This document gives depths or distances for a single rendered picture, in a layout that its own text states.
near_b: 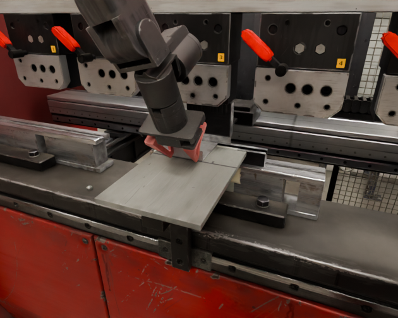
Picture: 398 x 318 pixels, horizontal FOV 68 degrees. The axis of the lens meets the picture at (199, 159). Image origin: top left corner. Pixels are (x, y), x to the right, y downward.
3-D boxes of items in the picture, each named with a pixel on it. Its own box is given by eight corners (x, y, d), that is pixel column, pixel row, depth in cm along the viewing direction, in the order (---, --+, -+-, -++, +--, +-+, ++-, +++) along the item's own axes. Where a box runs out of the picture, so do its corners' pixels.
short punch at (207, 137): (187, 139, 67) (186, 98, 63) (191, 137, 69) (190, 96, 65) (229, 146, 64) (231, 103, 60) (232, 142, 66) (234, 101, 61)
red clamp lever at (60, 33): (50, 24, 59) (84, 58, 60) (66, 23, 63) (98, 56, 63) (47, 31, 60) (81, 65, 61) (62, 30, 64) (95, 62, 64)
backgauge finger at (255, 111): (190, 139, 72) (189, 120, 70) (222, 111, 94) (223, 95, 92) (237, 147, 68) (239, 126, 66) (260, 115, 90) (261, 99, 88)
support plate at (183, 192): (95, 203, 47) (93, 198, 46) (170, 143, 69) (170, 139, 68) (200, 231, 41) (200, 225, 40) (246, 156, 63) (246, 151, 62)
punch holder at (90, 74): (82, 92, 69) (68, 13, 61) (105, 84, 76) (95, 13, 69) (137, 98, 64) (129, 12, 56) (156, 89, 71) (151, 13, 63)
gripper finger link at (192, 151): (180, 142, 61) (168, 109, 54) (213, 148, 58) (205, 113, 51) (167, 169, 57) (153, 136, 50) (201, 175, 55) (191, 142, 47)
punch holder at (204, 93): (158, 100, 62) (152, 12, 55) (175, 91, 69) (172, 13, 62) (226, 108, 57) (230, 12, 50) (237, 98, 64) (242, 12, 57)
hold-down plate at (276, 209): (151, 198, 69) (150, 187, 67) (162, 187, 73) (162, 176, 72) (283, 229, 59) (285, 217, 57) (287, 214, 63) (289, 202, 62)
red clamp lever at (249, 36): (244, 26, 46) (289, 70, 46) (251, 26, 49) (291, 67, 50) (237, 36, 47) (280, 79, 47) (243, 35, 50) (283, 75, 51)
